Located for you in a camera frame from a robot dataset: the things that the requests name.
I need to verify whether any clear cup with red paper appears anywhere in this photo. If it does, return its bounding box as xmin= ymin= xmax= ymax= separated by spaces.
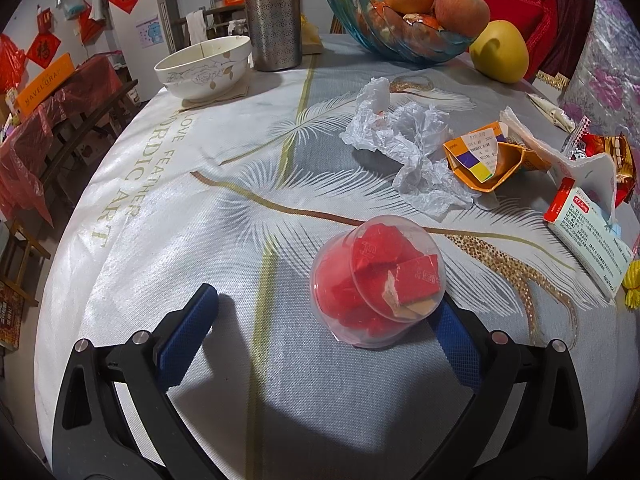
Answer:
xmin=310 ymin=216 xmax=447 ymax=349

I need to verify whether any white medicine box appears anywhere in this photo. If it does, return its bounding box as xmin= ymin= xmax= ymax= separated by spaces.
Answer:
xmin=544 ymin=178 xmax=634 ymax=300

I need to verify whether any yellow mesh net ball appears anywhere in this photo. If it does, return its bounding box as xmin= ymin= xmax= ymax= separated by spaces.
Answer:
xmin=623 ymin=260 xmax=640 ymax=310

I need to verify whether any white plastic bag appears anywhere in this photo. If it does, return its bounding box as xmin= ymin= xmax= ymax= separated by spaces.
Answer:
xmin=340 ymin=77 xmax=480 ymax=220

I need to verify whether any orange small carton box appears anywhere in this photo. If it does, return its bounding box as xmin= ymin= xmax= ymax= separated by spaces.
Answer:
xmin=442 ymin=122 xmax=550 ymax=193

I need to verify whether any red snack chip bag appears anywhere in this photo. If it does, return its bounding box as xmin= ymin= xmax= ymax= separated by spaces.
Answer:
xmin=560 ymin=115 xmax=637 ymax=209

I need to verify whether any white feather tablecloth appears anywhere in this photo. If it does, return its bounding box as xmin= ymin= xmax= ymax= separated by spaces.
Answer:
xmin=35 ymin=35 xmax=639 ymax=479

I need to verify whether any red covered side table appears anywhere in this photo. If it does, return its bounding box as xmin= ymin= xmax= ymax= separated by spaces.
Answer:
xmin=1 ymin=54 xmax=122 ymax=221

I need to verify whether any white ceramic bowl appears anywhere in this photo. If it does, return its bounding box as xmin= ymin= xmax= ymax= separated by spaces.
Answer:
xmin=154 ymin=36 xmax=252 ymax=102

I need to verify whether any orange cardboard box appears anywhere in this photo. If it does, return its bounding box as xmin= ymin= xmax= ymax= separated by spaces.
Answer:
xmin=15 ymin=53 xmax=75 ymax=119

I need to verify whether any yellow pomelo fruit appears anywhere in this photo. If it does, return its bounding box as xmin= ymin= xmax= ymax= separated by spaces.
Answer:
xmin=469 ymin=20 xmax=529 ymax=84

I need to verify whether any red cushion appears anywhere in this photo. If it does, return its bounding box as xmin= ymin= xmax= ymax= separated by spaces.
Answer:
xmin=484 ymin=0 xmax=558 ymax=82

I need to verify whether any right red apple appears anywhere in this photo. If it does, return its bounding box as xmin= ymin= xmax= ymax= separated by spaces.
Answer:
xmin=434 ymin=0 xmax=490 ymax=38

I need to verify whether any blue glass fruit bowl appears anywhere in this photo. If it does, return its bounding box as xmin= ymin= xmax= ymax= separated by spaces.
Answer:
xmin=326 ymin=0 xmax=474 ymax=66

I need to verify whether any steel thermos bottle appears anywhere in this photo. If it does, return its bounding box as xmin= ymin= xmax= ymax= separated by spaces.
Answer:
xmin=245 ymin=0 xmax=303 ymax=72

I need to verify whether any red plastic bag on wall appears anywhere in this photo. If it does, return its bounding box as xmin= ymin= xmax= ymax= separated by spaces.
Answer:
xmin=0 ymin=34 xmax=26 ymax=93

